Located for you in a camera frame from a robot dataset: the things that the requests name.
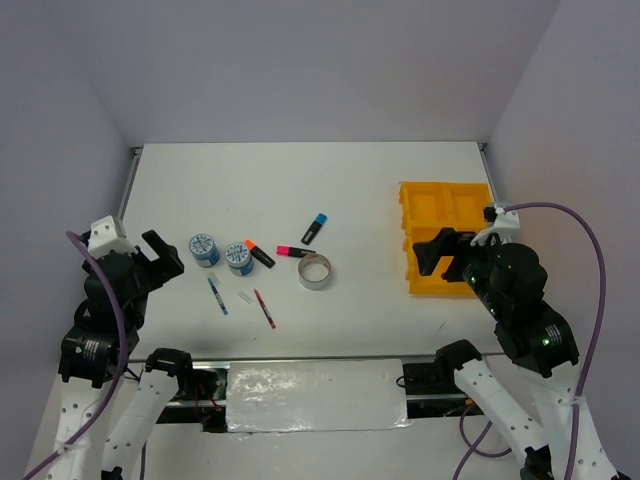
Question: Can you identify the clear tape roll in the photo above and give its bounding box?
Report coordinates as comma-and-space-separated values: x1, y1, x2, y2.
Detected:
297, 254, 333, 291

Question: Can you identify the blue paint jar left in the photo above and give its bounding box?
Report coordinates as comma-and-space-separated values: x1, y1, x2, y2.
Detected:
188, 233, 220, 268

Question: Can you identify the blue highlighter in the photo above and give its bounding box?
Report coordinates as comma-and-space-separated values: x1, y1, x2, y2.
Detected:
301, 213, 327, 245

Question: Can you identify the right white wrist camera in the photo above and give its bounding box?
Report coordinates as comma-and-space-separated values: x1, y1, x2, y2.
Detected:
470, 203, 520, 247

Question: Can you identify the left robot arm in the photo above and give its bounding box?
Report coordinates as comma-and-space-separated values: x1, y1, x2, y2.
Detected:
25, 219, 196, 479

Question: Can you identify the clear red pen cap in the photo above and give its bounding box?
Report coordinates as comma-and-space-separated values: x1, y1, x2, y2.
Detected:
237, 291, 254, 304

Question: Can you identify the red pen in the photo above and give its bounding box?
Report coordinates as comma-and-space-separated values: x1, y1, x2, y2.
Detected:
254, 289, 277, 329

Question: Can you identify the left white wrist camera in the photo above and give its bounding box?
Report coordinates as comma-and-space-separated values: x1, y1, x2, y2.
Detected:
85, 215, 136, 260

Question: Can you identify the blue paint jar right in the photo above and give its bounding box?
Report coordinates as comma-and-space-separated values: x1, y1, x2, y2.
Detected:
224, 242, 254, 277

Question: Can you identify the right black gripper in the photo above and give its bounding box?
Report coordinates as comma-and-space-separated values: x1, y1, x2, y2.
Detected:
410, 223, 506, 313

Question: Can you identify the blue paint jar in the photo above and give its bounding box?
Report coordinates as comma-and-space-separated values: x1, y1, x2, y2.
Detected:
224, 242, 254, 277
188, 233, 220, 268

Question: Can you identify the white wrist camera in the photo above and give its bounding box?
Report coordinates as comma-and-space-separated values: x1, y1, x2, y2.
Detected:
85, 215, 136, 260
470, 203, 520, 247

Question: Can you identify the blue pen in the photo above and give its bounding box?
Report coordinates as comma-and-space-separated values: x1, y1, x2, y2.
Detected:
207, 277, 229, 315

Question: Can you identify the pink highlighter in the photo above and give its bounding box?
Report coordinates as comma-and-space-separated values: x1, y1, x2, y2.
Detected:
276, 245, 315, 258

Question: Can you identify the orange highlighter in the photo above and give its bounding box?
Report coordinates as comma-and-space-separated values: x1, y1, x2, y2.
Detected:
244, 240, 275, 269

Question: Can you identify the yellow compartment bin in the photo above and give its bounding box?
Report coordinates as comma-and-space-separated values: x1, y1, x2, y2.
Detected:
399, 182, 492, 298

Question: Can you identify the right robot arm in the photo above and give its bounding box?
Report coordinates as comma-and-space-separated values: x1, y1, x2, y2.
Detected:
412, 228, 624, 479

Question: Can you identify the clear blue pen cap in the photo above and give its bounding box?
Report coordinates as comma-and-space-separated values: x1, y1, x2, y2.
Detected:
209, 271, 220, 285

